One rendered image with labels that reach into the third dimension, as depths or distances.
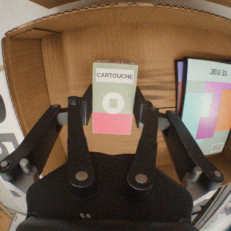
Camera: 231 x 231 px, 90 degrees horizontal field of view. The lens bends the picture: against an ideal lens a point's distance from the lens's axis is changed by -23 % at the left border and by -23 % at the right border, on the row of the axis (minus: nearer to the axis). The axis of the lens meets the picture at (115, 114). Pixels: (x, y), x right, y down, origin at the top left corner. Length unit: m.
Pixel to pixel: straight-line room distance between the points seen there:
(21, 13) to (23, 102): 0.17
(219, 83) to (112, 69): 0.17
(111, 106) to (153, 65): 0.09
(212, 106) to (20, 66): 0.29
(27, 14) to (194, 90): 0.30
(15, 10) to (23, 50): 0.12
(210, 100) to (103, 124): 0.18
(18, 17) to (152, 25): 0.23
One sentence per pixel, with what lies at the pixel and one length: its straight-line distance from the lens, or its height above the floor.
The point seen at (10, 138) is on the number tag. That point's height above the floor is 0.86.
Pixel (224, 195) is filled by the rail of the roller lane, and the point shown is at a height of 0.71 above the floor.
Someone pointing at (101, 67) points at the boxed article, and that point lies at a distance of 0.18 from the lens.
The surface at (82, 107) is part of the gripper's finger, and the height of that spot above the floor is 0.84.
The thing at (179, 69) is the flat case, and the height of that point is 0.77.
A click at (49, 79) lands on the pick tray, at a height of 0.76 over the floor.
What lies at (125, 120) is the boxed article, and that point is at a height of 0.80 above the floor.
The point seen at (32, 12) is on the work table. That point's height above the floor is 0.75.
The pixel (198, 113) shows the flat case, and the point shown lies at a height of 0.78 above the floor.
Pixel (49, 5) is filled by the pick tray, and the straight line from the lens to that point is 0.25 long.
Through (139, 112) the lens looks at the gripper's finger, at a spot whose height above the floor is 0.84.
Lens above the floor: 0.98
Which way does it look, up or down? 65 degrees down
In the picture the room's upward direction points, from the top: 179 degrees counter-clockwise
